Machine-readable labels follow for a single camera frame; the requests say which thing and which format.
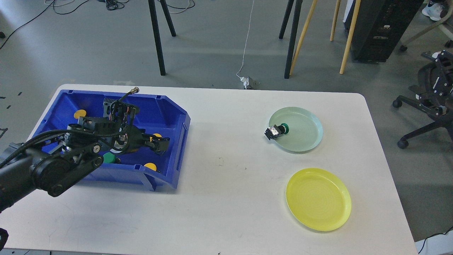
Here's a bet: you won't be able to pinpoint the black tripod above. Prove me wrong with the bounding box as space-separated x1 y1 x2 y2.
148 0 177 76
279 0 303 79

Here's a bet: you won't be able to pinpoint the green button front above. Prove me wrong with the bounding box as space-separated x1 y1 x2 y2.
103 152 121 164

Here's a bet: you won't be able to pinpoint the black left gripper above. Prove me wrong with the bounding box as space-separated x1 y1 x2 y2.
67 100 170 155

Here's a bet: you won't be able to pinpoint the black tripod left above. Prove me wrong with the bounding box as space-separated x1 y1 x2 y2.
148 0 177 76

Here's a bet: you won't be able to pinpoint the black tripod right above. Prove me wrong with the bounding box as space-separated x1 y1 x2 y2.
279 0 303 79

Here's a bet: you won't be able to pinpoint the green push button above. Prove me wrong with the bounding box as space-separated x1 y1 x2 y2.
264 123 289 140

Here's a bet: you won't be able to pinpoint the yellow button front edge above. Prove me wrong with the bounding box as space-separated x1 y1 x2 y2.
144 163 160 173

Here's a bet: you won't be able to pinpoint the black office chair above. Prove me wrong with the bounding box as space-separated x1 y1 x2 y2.
392 51 453 149

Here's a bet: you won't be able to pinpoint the white power adapter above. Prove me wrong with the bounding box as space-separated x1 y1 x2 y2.
240 77 260 89

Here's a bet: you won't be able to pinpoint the yellow button back left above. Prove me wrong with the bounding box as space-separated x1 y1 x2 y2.
73 109 86 120

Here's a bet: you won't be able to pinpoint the wooden easel legs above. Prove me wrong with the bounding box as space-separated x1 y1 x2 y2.
289 0 361 76

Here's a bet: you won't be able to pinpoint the yellow plate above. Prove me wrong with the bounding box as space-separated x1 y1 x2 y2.
285 168 352 231

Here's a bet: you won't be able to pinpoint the black floor cables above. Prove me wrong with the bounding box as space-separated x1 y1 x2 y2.
0 0 196 39

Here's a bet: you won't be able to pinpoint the blue plastic storage bin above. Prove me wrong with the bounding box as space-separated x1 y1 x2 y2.
30 89 190 192

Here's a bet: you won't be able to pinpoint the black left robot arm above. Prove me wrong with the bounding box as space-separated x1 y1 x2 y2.
1 100 170 210

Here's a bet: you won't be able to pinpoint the light green plate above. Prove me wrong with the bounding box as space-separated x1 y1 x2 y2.
268 107 323 153

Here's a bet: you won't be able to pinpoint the white cable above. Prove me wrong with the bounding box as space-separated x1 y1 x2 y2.
236 0 255 79

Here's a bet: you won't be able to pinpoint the black computer tower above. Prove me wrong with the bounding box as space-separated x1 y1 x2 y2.
351 0 423 62

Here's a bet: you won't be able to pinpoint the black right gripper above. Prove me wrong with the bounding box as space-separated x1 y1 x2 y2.
419 50 453 115

